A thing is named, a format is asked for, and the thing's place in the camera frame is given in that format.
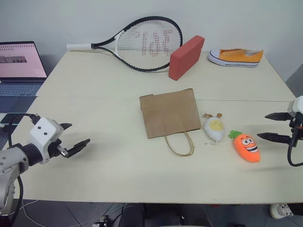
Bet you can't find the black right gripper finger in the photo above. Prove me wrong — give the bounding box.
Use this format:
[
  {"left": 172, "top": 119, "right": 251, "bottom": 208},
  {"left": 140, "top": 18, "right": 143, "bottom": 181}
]
[
  {"left": 257, "top": 132, "right": 291, "bottom": 145},
  {"left": 264, "top": 113, "right": 291, "bottom": 122}
]

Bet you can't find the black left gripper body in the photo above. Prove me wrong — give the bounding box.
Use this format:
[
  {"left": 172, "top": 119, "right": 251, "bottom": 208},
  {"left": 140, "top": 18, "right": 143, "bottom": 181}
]
[{"left": 47, "top": 138, "right": 72, "bottom": 159}]

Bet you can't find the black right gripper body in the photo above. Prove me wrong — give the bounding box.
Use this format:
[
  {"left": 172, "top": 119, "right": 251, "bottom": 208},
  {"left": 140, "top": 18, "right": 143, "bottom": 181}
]
[{"left": 289, "top": 113, "right": 303, "bottom": 145}]

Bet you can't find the orange carrot plush toy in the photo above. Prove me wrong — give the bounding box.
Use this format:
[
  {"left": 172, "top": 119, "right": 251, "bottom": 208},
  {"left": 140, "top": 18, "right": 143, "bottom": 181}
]
[{"left": 228, "top": 130, "right": 261, "bottom": 164}]

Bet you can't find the white egg plush toy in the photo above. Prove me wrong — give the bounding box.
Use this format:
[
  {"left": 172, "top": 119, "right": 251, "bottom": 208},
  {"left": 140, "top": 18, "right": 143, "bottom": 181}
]
[{"left": 201, "top": 113, "right": 225, "bottom": 146}]

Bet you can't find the brown paper bag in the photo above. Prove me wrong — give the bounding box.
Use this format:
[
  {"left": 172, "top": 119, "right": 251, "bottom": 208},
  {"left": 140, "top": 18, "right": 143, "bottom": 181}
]
[{"left": 139, "top": 88, "right": 202, "bottom": 157}]

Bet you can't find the orange canvas sneaker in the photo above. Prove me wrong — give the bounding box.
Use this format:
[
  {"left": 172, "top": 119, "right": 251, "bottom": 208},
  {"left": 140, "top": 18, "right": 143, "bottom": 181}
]
[{"left": 208, "top": 48, "right": 264, "bottom": 68}]

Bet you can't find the white rounded device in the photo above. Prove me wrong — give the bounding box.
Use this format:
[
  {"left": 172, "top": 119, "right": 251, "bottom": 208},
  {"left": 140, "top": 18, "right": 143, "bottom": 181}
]
[{"left": 269, "top": 202, "right": 294, "bottom": 219}]

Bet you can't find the open laptop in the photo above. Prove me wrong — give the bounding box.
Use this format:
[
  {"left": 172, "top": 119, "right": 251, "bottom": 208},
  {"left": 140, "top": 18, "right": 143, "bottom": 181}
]
[{"left": 0, "top": 41, "right": 48, "bottom": 97}]

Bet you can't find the black and white tennis racket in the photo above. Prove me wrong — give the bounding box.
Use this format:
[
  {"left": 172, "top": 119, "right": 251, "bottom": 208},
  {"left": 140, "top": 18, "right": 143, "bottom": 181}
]
[{"left": 66, "top": 16, "right": 183, "bottom": 73}]

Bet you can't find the red brick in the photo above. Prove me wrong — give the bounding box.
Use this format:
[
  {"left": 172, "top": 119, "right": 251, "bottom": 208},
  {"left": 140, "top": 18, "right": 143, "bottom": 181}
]
[{"left": 168, "top": 35, "right": 205, "bottom": 81}]

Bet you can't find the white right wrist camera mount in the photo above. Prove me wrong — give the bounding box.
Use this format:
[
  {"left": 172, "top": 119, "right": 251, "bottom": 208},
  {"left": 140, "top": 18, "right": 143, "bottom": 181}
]
[{"left": 287, "top": 96, "right": 303, "bottom": 118}]

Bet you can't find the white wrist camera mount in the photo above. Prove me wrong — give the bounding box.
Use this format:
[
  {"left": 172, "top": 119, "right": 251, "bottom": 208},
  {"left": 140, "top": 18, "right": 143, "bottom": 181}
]
[
  {"left": 27, "top": 117, "right": 64, "bottom": 165},
  {"left": 287, "top": 96, "right": 303, "bottom": 118}
]

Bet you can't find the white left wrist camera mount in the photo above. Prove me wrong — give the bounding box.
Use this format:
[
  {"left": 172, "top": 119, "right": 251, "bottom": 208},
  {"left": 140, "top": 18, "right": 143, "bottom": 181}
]
[{"left": 27, "top": 117, "right": 64, "bottom": 165}]

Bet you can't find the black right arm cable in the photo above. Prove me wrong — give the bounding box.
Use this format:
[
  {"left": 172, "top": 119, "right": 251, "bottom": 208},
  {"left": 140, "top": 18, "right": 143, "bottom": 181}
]
[{"left": 287, "top": 132, "right": 303, "bottom": 167}]

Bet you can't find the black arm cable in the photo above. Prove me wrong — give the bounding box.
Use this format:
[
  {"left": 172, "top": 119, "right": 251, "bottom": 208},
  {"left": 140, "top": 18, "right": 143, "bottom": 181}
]
[
  {"left": 287, "top": 132, "right": 303, "bottom": 167},
  {"left": 7, "top": 113, "right": 40, "bottom": 227}
]

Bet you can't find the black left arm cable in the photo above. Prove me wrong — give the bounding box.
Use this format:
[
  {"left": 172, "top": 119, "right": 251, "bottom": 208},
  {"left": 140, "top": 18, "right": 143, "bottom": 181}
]
[{"left": 7, "top": 113, "right": 40, "bottom": 227}]

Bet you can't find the white floor cable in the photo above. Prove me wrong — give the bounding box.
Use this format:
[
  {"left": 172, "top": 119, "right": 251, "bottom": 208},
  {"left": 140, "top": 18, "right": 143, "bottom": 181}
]
[{"left": 21, "top": 200, "right": 95, "bottom": 227}]

